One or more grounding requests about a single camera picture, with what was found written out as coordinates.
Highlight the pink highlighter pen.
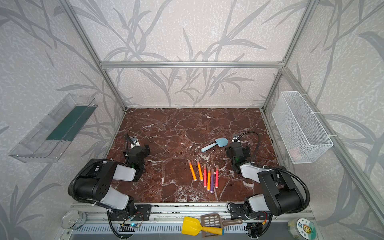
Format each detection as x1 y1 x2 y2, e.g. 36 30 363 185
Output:
215 165 219 189

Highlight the short orange highlighter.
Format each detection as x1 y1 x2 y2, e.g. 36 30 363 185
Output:
188 160 197 182
197 160 204 181

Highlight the orange marker pen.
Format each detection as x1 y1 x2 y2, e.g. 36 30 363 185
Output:
207 167 211 192

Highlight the purple marker pen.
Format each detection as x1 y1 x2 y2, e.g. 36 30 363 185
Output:
210 169 215 194

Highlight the magenta marker pen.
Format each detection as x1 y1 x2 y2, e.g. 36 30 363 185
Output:
203 164 207 188

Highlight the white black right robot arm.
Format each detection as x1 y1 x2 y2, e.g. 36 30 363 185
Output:
225 142 310 218

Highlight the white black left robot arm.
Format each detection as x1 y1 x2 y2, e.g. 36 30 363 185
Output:
68 145 151 221

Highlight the light blue toy shovel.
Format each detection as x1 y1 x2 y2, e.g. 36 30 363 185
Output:
201 138 229 153

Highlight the brown toy spatula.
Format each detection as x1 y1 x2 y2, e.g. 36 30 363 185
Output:
201 213 243 228

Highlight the yellow toy shovel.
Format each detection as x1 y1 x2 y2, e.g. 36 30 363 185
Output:
181 217 224 236

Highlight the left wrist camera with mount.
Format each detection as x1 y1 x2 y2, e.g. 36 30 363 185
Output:
128 137 140 148

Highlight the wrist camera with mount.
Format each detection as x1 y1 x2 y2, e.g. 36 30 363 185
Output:
128 137 140 148
232 134 239 142

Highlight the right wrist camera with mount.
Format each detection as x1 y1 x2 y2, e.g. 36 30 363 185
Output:
232 134 239 142

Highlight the aluminium cage frame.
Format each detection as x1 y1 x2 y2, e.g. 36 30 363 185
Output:
59 1 384 224

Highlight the white wire mesh basket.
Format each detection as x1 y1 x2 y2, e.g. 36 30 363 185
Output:
272 91 334 164

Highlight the green circuit board with wires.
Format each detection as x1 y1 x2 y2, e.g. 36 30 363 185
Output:
119 222 142 232

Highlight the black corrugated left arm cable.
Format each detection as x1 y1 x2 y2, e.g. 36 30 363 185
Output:
67 133 133 240

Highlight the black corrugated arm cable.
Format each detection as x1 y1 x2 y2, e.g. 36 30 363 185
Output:
235 131 311 238
67 133 133 240

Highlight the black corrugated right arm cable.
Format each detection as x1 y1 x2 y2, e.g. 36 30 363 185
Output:
235 131 311 238

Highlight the clear plastic wall tray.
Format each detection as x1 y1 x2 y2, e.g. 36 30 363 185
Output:
9 94 98 163

